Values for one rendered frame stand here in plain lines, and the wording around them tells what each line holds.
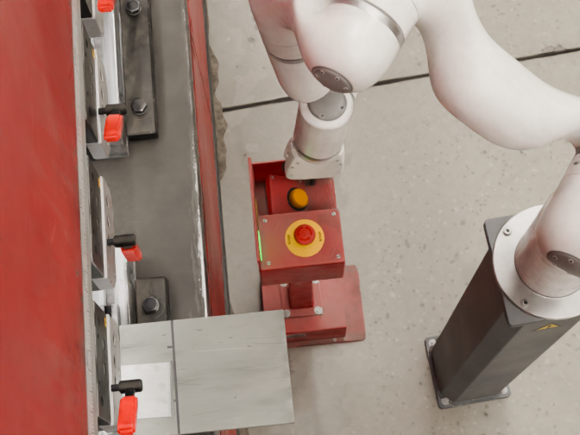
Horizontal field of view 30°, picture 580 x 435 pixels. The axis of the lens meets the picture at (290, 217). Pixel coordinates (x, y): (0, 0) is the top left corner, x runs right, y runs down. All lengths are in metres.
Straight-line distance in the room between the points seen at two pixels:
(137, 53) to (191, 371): 0.62
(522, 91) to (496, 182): 1.57
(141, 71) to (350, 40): 0.82
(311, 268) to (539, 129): 0.76
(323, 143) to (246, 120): 1.22
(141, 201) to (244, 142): 1.00
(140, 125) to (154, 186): 0.11
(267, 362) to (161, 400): 0.17
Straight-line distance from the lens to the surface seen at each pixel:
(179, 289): 1.87
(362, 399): 2.71
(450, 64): 1.30
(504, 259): 1.75
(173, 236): 1.90
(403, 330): 2.74
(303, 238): 1.95
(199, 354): 1.71
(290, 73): 1.50
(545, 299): 1.75
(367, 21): 1.24
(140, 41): 2.01
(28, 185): 1.12
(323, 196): 2.08
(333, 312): 2.62
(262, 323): 1.72
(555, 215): 1.38
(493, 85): 1.30
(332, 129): 1.65
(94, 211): 1.46
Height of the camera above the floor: 2.68
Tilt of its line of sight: 72 degrees down
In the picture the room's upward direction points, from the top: 4 degrees counter-clockwise
